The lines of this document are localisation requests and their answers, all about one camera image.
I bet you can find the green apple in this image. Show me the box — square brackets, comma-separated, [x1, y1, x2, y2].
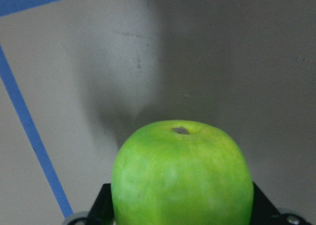
[111, 120, 254, 225]

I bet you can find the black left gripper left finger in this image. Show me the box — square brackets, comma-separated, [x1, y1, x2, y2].
[86, 184, 114, 225]

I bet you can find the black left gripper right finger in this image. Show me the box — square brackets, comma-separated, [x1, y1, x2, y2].
[250, 183, 284, 225]

